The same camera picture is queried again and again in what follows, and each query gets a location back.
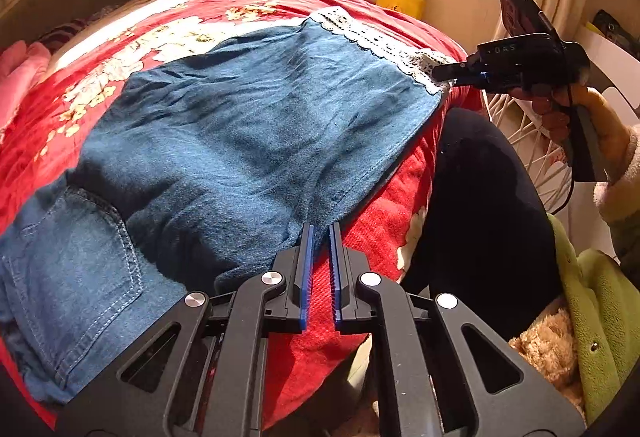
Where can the green jacket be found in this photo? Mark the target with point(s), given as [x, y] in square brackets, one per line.
[605, 317]

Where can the yellow box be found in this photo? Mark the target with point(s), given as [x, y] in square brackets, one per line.
[400, 3]

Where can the person's leg in black trousers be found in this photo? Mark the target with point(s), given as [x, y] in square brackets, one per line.
[480, 217]

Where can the brown fuzzy cloth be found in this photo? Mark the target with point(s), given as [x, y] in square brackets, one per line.
[547, 347]

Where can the person's right hand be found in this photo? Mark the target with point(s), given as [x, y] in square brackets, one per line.
[600, 117]

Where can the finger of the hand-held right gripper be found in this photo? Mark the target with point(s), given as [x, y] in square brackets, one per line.
[450, 71]

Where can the cream bed sheet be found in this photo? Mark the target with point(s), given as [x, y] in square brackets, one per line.
[125, 24]

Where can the pink blanket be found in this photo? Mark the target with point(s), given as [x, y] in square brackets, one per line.
[20, 72]

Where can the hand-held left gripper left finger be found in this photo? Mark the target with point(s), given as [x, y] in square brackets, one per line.
[304, 287]

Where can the striped pillow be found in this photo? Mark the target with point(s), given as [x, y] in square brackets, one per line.
[70, 27]

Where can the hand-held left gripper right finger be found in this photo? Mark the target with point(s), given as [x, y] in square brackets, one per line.
[338, 287]

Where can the red floral blanket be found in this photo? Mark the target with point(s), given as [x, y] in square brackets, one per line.
[385, 217]

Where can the blue denim pants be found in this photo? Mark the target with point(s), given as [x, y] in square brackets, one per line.
[240, 127]

